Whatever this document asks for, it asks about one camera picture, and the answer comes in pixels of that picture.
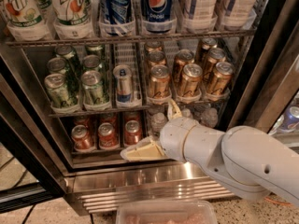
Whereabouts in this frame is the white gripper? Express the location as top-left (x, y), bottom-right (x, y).
top-left (121, 99), bottom-right (198, 161)

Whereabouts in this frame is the red bull can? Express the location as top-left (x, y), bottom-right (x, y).
top-left (113, 64), bottom-right (133, 103)

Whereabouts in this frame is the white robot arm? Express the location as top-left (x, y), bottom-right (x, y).
top-left (121, 100), bottom-right (299, 206)

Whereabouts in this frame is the front right orange can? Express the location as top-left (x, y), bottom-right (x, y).
top-left (124, 120), bottom-right (142, 146)

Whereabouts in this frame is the orange can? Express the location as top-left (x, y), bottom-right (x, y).
top-left (71, 125), bottom-right (94, 152)
top-left (124, 120), bottom-right (142, 146)
top-left (98, 122), bottom-right (119, 150)

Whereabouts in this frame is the front left gold can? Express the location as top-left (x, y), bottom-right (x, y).
top-left (149, 65), bottom-right (170, 99)

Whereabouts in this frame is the gold can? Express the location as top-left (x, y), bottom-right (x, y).
top-left (177, 63), bottom-right (203, 97)
top-left (147, 50), bottom-right (166, 69)
top-left (195, 37), bottom-right (218, 63)
top-left (144, 41), bottom-right (164, 53)
top-left (203, 48), bottom-right (226, 81)
top-left (206, 62), bottom-right (235, 95)
top-left (149, 65), bottom-right (170, 99)
top-left (172, 49), bottom-right (194, 83)

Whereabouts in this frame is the front middle orange can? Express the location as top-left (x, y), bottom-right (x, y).
top-left (98, 122), bottom-right (119, 150)

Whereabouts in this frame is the front middle gold can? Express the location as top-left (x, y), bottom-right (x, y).
top-left (177, 63), bottom-right (203, 97)

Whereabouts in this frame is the middle left gold can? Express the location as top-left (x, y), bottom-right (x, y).
top-left (147, 50), bottom-right (166, 69)

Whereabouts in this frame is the middle centre gold can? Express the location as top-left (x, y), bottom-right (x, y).
top-left (172, 49), bottom-right (194, 83)

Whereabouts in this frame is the front left orange can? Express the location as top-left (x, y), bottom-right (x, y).
top-left (71, 125), bottom-right (94, 152)

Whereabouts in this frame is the green can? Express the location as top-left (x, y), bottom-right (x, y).
top-left (82, 55), bottom-right (106, 75)
top-left (54, 46), bottom-right (81, 73)
top-left (81, 70), bottom-right (108, 105)
top-left (85, 45), bottom-right (106, 60)
top-left (47, 57), bottom-right (75, 77)
top-left (44, 73), bottom-right (78, 108)

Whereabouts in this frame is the front right gold can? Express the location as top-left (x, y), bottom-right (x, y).
top-left (206, 62), bottom-right (235, 95)

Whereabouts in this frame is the back left gold can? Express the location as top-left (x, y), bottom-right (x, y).
top-left (144, 41), bottom-right (164, 53)

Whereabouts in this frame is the middle right gold can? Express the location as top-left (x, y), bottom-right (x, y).
top-left (203, 48), bottom-right (226, 81)

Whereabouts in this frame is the steel fridge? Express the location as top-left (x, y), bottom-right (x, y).
top-left (0, 0), bottom-right (299, 215)

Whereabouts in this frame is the back right gold can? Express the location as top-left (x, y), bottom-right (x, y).
top-left (195, 37), bottom-right (218, 63)

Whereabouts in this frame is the front left green can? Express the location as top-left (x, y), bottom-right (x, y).
top-left (44, 73), bottom-right (78, 108)

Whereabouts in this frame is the back left green can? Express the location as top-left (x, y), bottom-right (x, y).
top-left (54, 46), bottom-right (81, 73)

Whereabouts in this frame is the middle left green can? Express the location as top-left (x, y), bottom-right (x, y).
top-left (47, 57), bottom-right (75, 77)

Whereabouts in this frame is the blue can behind glass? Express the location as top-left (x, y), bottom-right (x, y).
top-left (278, 105), bottom-right (299, 133)

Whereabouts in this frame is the left water bottle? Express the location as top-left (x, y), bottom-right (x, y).
top-left (150, 113), bottom-right (167, 136)

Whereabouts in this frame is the middle water bottle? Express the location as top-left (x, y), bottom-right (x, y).
top-left (181, 108), bottom-right (193, 119)

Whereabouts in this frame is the clear plastic container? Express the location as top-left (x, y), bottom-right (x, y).
top-left (115, 200), bottom-right (218, 224)

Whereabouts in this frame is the right pepsi bottle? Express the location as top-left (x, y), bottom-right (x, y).
top-left (140, 0), bottom-right (173, 34)

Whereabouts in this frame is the pepsi bottle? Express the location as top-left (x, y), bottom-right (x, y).
top-left (101, 0), bottom-right (134, 36)
top-left (140, 0), bottom-right (173, 34)

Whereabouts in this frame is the left white carton bottle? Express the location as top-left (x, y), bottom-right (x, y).
top-left (183, 0), bottom-right (217, 33)

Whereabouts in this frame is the white carton bottle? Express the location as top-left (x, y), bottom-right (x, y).
top-left (183, 0), bottom-right (217, 33)
top-left (219, 0), bottom-right (256, 31)

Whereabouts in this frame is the left pepsi bottle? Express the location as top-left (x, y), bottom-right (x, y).
top-left (101, 0), bottom-right (134, 36)

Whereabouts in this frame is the right white carton bottle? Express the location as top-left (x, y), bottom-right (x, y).
top-left (219, 0), bottom-right (256, 31)

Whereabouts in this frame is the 7up bottle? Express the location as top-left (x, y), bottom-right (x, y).
top-left (52, 0), bottom-right (93, 39)
top-left (1, 0), bottom-right (50, 41)

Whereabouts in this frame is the left 7up bottle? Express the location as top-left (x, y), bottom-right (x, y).
top-left (1, 0), bottom-right (50, 41)

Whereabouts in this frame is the middle wire shelf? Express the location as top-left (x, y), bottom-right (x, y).
top-left (49, 99), bottom-right (226, 118)

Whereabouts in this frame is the wire shelf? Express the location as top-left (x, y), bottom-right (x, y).
top-left (5, 29), bottom-right (256, 48)
top-left (49, 99), bottom-right (226, 118)

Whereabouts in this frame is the upper wire shelf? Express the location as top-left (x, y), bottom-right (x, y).
top-left (5, 29), bottom-right (256, 48)

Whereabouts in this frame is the orange cable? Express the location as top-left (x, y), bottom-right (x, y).
top-left (264, 196), bottom-right (293, 207)

